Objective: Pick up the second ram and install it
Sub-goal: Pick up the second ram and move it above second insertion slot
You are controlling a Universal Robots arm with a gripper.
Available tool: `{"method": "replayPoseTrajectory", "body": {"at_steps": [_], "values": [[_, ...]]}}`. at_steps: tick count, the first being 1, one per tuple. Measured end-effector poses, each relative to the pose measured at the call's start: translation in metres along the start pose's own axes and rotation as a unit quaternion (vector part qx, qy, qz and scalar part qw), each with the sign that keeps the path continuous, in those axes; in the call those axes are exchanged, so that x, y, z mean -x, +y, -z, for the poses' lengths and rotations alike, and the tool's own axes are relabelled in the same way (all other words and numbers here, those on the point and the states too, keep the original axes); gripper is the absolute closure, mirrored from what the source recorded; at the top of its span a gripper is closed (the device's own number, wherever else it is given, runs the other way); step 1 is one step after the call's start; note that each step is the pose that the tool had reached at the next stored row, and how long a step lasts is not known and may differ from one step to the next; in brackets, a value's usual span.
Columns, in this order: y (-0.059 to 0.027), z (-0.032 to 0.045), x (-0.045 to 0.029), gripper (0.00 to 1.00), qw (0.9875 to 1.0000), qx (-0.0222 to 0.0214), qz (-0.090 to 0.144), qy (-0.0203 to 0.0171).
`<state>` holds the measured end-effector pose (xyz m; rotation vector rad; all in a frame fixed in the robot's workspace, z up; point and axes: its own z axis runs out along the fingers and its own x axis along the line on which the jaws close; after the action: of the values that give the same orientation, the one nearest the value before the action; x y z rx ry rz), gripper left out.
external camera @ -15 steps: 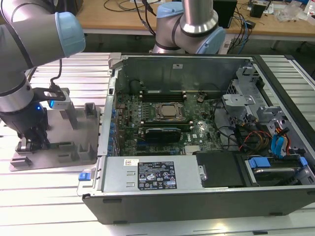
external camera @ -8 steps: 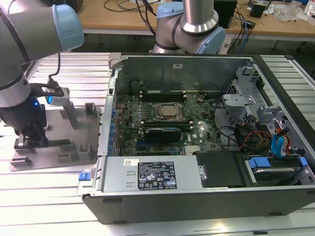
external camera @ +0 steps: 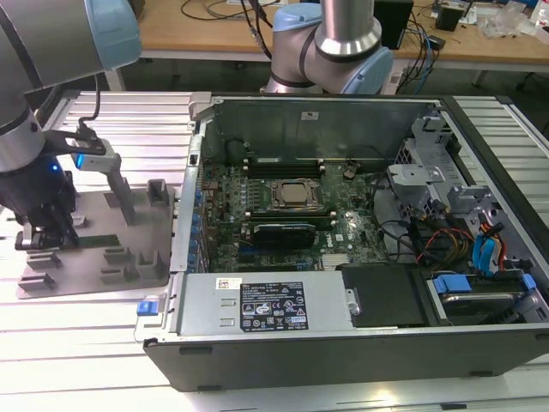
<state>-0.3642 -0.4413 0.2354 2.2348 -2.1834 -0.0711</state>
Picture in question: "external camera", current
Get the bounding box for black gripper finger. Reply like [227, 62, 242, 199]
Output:
[51, 209, 81, 252]
[14, 221, 46, 252]

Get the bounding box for green RAM stick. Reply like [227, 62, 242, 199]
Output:
[249, 156, 323, 167]
[76, 234, 120, 248]

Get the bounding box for black RAM slot row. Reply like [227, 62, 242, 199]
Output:
[242, 154, 326, 180]
[244, 206, 338, 229]

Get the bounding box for grey parts rack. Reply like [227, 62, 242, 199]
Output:
[15, 162, 179, 301]

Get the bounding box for silver power supply with label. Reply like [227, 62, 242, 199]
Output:
[176, 272, 358, 336]

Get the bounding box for black graphics card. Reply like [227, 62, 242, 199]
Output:
[251, 221, 317, 250]

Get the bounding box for metal socket cover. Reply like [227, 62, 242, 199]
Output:
[268, 178, 324, 211]

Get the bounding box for silver CPU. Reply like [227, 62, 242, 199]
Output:
[278, 183, 317, 204]

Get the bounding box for long wooden desk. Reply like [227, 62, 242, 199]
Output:
[102, 0, 549, 94]

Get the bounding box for black open PC case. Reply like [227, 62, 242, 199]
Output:
[135, 92, 549, 394]

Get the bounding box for silver finned heatsink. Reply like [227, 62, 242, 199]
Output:
[321, 252, 351, 270]

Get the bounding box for green motherboard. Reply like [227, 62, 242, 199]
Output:
[199, 156, 389, 275]

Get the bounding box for black plastic shroud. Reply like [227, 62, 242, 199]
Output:
[341, 263, 449, 330]

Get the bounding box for silver metal drive cage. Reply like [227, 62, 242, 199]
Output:
[384, 114, 508, 225]

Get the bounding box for black tower box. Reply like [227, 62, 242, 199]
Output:
[373, 0, 416, 52]

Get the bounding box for hard disk in blue carrier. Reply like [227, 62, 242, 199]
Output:
[426, 270, 538, 328]

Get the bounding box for black box on desk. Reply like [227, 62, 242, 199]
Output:
[434, 5, 465, 32]

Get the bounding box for clear plastic bags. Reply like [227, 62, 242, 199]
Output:
[480, 6, 549, 42]

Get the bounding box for white wrist camera black mount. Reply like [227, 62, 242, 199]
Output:
[44, 126, 123, 173]

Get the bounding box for black camera cable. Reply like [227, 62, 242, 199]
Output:
[77, 72, 103, 139]

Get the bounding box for black looped wire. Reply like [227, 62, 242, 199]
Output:
[369, 176, 428, 264]

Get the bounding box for red yellow black wire bundle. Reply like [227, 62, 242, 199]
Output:
[410, 226, 474, 268]

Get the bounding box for blue hanging cable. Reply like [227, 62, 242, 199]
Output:
[416, 19, 435, 96]

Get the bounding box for blue flat wire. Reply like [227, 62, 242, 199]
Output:
[470, 233, 508, 276]

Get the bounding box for orange wire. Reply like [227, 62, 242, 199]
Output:
[480, 221, 510, 272]

